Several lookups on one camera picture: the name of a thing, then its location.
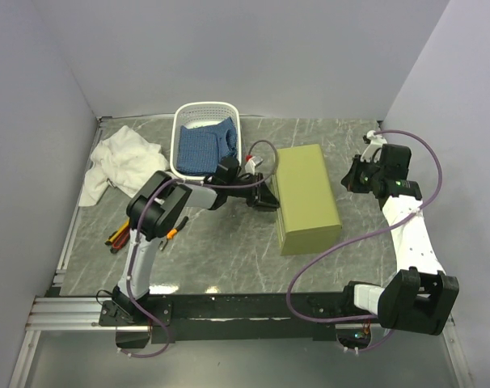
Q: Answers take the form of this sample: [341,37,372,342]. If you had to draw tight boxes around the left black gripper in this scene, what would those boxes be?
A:
[226,173,280,210]

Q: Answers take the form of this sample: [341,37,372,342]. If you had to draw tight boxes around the olive green metal drawer box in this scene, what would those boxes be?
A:
[274,144,342,256]

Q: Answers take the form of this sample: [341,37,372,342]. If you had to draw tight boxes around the orange handled pliers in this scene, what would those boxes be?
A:
[158,216,189,251]

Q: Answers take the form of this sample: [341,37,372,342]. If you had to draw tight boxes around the white cloth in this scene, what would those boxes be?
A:
[78,125,170,207]

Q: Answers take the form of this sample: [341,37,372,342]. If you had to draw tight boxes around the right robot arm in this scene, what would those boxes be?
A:
[340,141,459,335]

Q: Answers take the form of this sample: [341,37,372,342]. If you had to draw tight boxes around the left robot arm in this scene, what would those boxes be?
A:
[112,157,280,325]

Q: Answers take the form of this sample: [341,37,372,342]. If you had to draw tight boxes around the blue checkered cloth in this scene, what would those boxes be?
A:
[176,117,238,176]

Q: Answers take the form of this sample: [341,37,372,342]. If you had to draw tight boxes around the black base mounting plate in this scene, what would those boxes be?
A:
[99,292,377,349]

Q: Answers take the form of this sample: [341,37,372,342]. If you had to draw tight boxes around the white plastic perforated basket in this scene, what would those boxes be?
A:
[170,101,242,180]

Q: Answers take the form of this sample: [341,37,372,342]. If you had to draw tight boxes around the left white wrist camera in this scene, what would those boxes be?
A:
[245,154,264,175]

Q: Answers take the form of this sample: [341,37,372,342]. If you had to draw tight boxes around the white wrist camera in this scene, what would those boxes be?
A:
[245,154,264,175]
[361,130,387,162]

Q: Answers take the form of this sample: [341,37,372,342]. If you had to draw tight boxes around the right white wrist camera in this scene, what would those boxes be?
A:
[361,130,387,162]

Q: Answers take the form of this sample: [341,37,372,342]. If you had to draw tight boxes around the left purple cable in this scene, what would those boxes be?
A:
[127,139,280,360]

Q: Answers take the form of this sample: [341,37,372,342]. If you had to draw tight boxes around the purple cable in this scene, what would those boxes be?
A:
[286,129,444,353]
[127,139,280,360]

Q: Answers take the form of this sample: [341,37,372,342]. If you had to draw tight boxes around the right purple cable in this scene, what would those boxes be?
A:
[286,129,444,353]

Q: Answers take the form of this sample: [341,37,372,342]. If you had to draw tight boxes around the aluminium frame rail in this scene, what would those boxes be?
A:
[26,293,363,340]

